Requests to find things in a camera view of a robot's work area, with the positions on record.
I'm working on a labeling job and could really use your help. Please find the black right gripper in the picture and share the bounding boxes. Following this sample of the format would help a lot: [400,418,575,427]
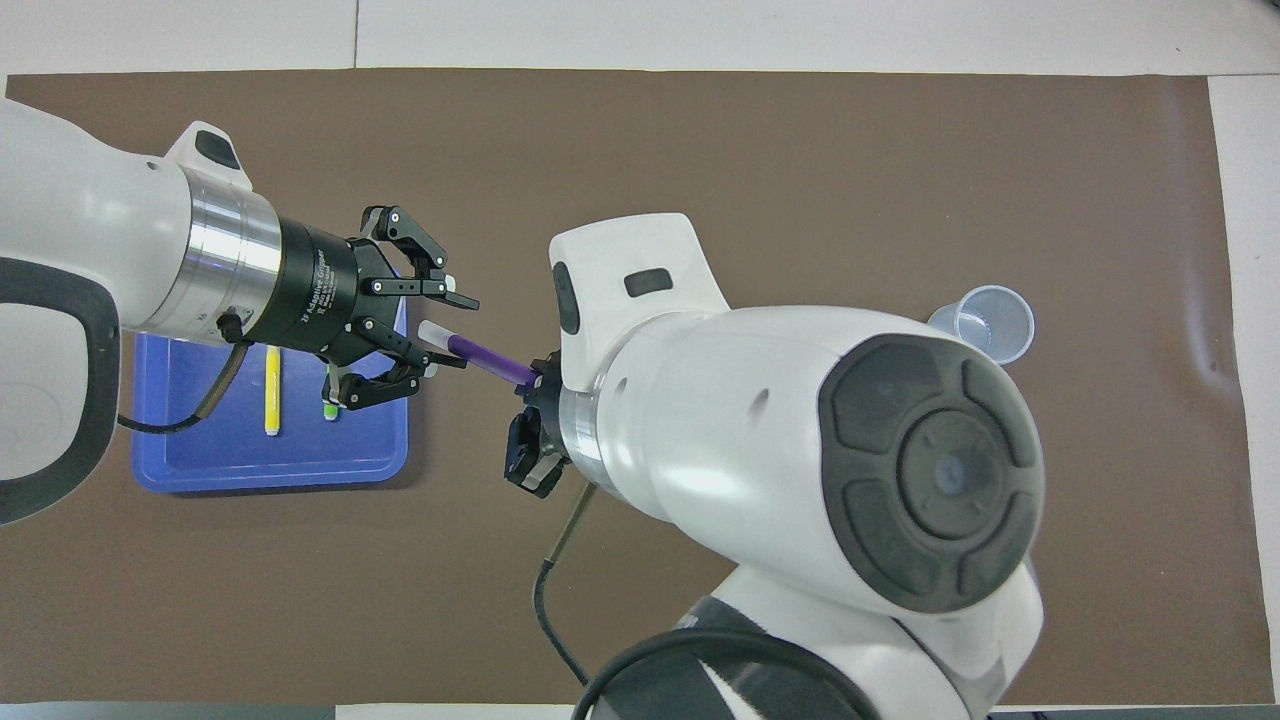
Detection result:
[505,350,571,499]

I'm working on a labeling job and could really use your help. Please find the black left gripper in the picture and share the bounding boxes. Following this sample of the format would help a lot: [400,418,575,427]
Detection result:
[245,205,479,413]

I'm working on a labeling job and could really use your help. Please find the purple highlighter pen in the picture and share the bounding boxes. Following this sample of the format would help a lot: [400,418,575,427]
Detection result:
[418,320,541,389]

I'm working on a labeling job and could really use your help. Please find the blue plastic tray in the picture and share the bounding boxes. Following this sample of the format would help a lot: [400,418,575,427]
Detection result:
[132,300,409,495]

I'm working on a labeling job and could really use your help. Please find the brown table mat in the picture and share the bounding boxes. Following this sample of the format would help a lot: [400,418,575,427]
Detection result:
[0,68,1276,706]

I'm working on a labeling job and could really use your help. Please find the blue mesh pen cup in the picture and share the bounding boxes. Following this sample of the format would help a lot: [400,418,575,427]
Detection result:
[928,285,1037,366]

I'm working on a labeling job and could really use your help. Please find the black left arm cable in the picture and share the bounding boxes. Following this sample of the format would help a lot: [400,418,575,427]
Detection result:
[118,312,251,436]

